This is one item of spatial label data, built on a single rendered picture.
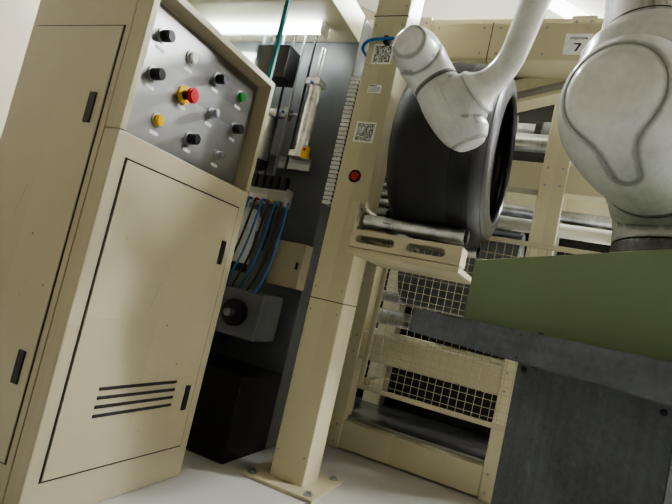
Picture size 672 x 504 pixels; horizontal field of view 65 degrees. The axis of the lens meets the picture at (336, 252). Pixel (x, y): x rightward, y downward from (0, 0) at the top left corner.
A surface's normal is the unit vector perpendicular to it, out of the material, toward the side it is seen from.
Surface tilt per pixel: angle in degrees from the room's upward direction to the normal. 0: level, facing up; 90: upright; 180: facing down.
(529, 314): 90
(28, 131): 90
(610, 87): 93
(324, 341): 90
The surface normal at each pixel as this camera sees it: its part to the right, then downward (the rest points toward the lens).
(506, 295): -0.89, -0.24
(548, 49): -0.38, -0.16
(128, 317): 0.90, 0.17
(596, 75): -0.69, -0.15
